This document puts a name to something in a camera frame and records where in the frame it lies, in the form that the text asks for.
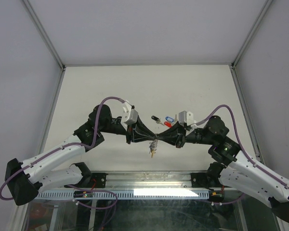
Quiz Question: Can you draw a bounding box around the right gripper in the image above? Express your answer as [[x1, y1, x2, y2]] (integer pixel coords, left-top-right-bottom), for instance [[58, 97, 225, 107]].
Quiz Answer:
[[155, 122, 215, 149]]

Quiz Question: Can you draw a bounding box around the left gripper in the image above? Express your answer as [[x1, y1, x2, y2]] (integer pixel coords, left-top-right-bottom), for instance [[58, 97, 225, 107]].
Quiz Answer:
[[99, 115, 156, 144]]

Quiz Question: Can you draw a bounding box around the red key tag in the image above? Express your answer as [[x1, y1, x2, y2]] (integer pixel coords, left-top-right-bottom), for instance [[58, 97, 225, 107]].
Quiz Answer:
[[164, 121, 172, 128]]

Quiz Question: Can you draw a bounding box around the blue key tag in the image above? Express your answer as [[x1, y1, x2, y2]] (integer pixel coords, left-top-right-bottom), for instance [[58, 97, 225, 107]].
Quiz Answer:
[[165, 116, 174, 123]]

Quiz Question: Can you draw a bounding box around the large steel keyring yellow handle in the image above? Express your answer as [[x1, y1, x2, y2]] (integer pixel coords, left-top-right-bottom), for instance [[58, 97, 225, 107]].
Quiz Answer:
[[149, 140, 158, 158]]

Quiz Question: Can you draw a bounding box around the black key tag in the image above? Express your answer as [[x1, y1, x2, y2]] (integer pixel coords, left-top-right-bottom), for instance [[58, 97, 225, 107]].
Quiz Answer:
[[151, 115, 160, 121]]

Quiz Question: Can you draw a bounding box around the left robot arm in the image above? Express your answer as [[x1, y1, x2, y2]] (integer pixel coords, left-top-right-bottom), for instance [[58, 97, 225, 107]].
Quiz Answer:
[[3, 102, 156, 205]]

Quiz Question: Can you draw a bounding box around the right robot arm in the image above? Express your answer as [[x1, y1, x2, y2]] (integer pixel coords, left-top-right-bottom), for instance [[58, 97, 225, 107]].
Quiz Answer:
[[156, 115, 289, 223]]

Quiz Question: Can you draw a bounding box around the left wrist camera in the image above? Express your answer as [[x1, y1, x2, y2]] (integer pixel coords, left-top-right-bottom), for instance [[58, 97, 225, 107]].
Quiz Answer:
[[121, 101, 138, 127]]

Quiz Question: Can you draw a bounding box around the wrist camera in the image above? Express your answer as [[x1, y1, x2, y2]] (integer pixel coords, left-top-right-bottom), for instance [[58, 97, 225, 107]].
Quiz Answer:
[[178, 111, 197, 128], [121, 101, 138, 127]]

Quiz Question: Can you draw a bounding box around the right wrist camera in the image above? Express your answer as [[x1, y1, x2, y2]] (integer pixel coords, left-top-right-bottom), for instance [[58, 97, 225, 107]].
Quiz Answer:
[[178, 111, 197, 128]]

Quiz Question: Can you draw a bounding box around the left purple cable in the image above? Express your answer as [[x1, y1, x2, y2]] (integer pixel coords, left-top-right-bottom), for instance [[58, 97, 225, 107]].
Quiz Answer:
[[0, 96, 128, 210]]

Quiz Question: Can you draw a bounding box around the aluminium front rail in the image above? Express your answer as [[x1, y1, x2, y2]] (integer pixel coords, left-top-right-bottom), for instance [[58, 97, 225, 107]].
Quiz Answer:
[[38, 170, 232, 191]]

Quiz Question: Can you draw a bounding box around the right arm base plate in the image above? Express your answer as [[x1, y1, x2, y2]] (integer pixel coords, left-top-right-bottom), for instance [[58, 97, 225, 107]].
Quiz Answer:
[[190, 172, 222, 190]]

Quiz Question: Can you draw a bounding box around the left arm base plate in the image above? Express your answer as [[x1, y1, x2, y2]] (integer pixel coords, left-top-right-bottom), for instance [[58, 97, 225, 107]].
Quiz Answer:
[[73, 172, 108, 189]]

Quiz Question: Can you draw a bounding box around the slotted cable duct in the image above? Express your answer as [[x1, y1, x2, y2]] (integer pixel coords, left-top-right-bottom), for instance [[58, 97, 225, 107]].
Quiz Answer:
[[36, 188, 209, 200]]

